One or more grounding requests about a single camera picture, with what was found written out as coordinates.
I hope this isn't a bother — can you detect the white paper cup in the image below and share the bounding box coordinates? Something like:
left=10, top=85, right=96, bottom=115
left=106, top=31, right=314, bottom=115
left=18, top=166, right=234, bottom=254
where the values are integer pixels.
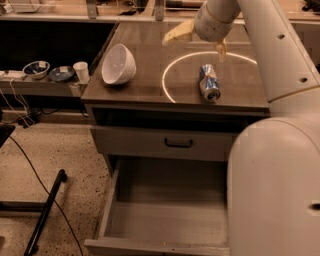
left=73, top=61, right=90, bottom=84

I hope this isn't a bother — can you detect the black floor cable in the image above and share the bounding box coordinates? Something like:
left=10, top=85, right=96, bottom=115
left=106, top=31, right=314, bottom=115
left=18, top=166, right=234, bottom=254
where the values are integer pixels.
left=7, top=135, right=84, bottom=256

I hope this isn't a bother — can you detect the black stand leg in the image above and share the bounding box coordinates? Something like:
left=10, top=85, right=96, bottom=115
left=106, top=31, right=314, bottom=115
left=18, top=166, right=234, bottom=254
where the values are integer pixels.
left=24, top=169, right=67, bottom=256

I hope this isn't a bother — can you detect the closed top drawer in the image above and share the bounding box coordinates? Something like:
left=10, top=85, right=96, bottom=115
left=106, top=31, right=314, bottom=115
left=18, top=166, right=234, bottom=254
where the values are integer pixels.
left=91, top=125, right=235, bottom=161

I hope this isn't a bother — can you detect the red bull can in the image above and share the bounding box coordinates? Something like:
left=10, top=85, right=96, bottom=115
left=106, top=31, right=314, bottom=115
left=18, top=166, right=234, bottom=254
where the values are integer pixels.
left=199, top=64, right=221, bottom=103

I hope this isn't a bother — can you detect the white tilted bowl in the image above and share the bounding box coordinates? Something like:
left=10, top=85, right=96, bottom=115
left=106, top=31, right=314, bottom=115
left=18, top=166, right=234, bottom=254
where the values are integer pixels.
left=102, top=44, right=136, bottom=85

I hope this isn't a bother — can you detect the white power strip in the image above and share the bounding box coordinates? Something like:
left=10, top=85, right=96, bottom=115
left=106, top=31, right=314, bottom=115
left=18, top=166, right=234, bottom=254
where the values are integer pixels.
left=0, top=70, right=24, bottom=79

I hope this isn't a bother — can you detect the black drawer handle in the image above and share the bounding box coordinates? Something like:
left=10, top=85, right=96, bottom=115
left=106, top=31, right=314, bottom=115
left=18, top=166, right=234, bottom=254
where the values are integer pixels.
left=164, top=138, right=193, bottom=148

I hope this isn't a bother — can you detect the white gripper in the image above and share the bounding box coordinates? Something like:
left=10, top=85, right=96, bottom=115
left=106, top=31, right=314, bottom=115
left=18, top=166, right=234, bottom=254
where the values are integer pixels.
left=162, top=2, right=237, bottom=63

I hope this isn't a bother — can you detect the grey drawer cabinet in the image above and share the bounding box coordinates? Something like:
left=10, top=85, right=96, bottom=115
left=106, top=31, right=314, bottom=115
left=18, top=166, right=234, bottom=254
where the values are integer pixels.
left=81, top=21, right=272, bottom=174

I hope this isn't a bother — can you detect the open middle drawer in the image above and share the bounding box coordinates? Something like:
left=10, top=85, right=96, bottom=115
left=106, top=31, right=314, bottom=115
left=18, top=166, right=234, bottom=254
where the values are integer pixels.
left=84, top=157, right=229, bottom=256

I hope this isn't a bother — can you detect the grey side shelf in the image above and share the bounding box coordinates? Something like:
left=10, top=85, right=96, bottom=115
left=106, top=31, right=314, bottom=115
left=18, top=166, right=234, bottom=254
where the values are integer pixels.
left=0, top=79, right=86, bottom=97

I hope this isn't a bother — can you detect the blue plate on shelf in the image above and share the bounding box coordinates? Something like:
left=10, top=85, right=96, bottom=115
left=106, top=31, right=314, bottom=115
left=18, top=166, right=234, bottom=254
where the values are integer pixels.
left=49, top=66, right=75, bottom=82

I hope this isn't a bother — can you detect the blue white bowl on shelf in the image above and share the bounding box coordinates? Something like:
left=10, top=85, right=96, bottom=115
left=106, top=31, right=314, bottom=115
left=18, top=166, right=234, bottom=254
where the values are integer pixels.
left=23, top=61, right=50, bottom=80

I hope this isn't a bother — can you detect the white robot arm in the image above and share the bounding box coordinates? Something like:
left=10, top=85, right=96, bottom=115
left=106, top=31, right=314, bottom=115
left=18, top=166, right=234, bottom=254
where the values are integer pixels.
left=188, top=0, right=320, bottom=256

